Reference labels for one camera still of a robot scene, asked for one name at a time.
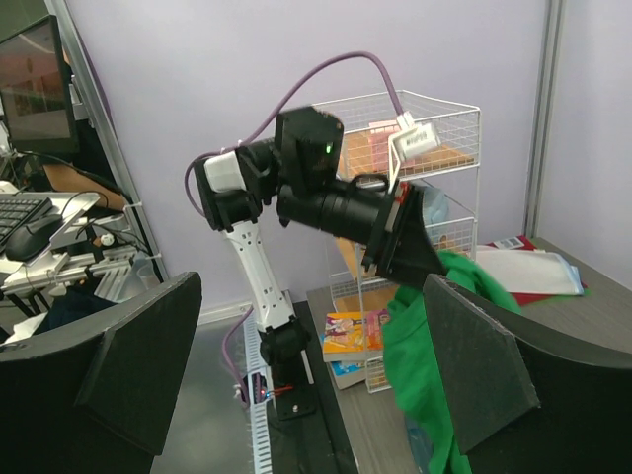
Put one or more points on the black computer mouse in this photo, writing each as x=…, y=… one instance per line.
x=31, y=239

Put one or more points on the green tank top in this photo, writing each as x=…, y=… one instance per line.
x=410, y=363

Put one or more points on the black keyboard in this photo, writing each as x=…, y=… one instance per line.
x=17, y=211

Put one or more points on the colourful children's book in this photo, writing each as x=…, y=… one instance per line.
x=352, y=345

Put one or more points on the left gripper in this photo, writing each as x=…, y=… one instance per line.
x=399, y=248

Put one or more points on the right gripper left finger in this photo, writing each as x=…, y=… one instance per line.
x=98, y=395

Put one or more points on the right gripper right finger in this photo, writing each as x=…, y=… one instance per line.
x=523, y=397

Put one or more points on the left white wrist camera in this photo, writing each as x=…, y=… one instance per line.
x=408, y=143

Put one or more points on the pink white cube socket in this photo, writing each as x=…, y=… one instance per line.
x=379, y=131

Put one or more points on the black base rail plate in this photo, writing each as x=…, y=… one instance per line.
x=306, y=427

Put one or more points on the computer monitor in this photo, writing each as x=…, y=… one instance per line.
x=35, y=93

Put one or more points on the white wire shelf rack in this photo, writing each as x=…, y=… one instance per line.
x=453, y=168

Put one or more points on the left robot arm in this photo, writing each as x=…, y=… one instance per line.
x=297, y=172

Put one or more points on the white slotted cable duct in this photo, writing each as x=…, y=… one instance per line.
x=259, y=398

